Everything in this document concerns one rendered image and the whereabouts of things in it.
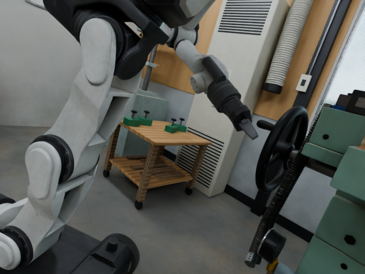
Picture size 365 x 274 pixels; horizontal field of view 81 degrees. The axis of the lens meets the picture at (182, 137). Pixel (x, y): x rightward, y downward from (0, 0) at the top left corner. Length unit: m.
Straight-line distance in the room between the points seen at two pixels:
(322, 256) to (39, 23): 2.83
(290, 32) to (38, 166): 1.90
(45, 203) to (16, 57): 2.25
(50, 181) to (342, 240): 0.66
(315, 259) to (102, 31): 0.64
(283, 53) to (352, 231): 1.68
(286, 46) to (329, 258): 1.72
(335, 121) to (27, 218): 0.89
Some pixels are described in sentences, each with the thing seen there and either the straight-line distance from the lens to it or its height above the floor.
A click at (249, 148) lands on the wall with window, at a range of 2.20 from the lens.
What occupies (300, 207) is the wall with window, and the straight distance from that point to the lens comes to 2.16.
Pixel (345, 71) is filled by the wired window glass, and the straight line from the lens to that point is 2.18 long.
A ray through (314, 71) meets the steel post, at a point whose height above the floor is 1.31.
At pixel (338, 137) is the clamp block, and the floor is 0.90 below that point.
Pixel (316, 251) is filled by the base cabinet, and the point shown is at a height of 0.68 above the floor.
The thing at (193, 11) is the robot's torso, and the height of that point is 1.09.
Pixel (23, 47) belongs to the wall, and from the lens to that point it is 2.84.
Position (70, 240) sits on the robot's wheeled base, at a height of 0.17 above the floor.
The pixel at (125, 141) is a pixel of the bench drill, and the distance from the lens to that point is 2.38.
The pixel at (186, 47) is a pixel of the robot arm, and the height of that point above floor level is 1.05.
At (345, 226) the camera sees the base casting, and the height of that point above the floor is 0.76.
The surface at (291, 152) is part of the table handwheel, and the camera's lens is 0.72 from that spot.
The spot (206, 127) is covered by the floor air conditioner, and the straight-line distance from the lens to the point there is 2.07.
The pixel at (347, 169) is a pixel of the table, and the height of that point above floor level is 0.87.
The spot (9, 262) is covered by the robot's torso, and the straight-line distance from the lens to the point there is 0.91.
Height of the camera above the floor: 0.91
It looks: 13 degrees down
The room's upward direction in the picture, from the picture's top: 17 degrees clockwise
